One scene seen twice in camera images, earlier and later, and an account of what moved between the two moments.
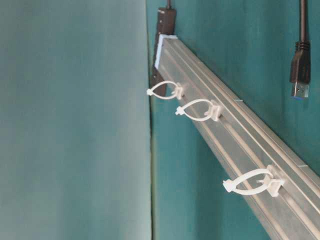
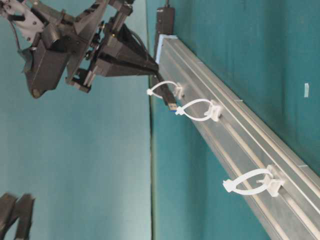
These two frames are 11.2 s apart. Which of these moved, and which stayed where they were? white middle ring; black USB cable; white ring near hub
Moved: black USB cable
Stayed: white middle ring; white ring near hub
